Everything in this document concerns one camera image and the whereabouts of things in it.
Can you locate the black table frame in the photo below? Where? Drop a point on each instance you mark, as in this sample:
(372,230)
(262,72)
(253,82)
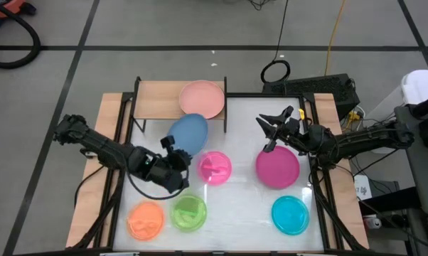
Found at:
(263,95)

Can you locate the blue opaque plate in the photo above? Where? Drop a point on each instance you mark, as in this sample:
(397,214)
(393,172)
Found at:
(191,133)

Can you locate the translucent pink divided plate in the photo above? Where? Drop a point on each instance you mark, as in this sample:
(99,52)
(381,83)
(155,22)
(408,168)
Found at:
(214,169)

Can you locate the small yellow tag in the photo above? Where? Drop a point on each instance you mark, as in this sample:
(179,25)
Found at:
(301,114)

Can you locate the translucent green divided plate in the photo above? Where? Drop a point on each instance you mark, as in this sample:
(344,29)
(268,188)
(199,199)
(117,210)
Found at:
(188,213)

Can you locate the yellow plug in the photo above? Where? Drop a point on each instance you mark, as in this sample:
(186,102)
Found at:
(353,116)

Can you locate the translucent orange divided plate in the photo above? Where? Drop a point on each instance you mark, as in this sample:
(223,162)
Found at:
(145,221)

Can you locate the black computer case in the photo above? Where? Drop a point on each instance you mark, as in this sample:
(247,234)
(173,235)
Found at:
(317,85)

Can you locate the wooden shelf with black frame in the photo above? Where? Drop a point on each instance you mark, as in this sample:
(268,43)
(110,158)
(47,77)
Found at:
(157,99)

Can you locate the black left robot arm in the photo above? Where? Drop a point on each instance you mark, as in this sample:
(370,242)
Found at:
(104,149)

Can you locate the white paper label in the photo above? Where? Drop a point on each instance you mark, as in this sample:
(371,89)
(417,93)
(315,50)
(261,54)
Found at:
(362,186)

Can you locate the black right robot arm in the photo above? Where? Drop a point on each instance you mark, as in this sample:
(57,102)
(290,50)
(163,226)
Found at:
(359,140)

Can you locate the magenta opaque plate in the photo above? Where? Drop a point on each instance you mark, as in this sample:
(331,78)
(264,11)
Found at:
(278,169)

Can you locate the white power adapter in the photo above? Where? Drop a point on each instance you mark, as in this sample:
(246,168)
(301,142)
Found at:
(372,222)

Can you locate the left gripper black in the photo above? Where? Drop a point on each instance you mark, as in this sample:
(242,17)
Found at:
(171,165)

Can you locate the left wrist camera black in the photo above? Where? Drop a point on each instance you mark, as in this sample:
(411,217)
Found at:
(176,185)

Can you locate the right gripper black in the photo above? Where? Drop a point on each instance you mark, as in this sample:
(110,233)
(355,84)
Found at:
(290,131)

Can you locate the salmon pink opaque plate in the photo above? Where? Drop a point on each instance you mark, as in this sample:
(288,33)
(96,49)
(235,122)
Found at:
(201,97)

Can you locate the white trash bin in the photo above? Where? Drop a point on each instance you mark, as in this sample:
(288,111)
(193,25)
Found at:
(422,85)

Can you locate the grey cart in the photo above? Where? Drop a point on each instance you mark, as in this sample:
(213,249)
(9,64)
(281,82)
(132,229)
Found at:
(427,170)

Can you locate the orange vacuum cleaner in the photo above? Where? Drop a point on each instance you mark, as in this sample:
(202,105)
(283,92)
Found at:
(4,7)

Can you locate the translucent cyan plate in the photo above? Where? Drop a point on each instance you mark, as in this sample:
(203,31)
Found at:
(290,215)

